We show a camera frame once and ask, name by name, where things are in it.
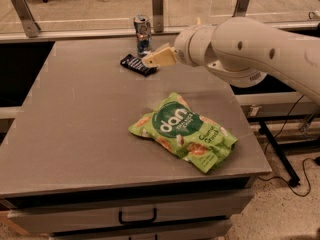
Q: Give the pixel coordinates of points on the grey drawer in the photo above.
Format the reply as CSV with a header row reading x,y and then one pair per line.
x,y
96,215
200,230

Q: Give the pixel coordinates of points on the black stand leg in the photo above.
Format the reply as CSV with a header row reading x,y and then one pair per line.
x,y
294,178

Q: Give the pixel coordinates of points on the silver blue redbull can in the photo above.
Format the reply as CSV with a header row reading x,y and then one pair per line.
x,y
143,34

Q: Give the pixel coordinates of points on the green chip bag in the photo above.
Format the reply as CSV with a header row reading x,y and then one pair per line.
x,y
191,137

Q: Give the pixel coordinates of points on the black upper drawer handle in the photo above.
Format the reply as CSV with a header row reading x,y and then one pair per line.
x,y
137,216

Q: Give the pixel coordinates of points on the grey lower drawer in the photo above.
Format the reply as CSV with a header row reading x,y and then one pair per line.
x,y
200,230

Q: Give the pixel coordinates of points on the left metal railing bracket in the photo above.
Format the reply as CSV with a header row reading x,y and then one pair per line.
x,y
30,26

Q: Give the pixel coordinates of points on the dark blue rxbar wrapper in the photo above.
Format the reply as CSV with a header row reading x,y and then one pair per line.
x,y
135,64

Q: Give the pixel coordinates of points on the right metal railing bracket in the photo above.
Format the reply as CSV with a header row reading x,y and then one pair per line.
x,y
241,8

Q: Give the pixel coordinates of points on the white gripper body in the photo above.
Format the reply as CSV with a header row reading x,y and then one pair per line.
x,y
183,51

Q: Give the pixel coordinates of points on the middle metal railing bracket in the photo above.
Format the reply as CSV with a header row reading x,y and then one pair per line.
x,y
158,15

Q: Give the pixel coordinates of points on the grey upper drawer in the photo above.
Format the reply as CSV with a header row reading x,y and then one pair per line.
x,y
96,215

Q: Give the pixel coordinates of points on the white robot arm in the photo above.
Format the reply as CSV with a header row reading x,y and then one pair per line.
x,y
242,52

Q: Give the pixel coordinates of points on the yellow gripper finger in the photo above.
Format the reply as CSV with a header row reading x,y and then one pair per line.
x,y
161,58
164,46

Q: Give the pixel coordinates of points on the metal railing bracket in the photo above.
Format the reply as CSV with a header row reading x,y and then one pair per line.
x,y
30,26
158,15
241,8

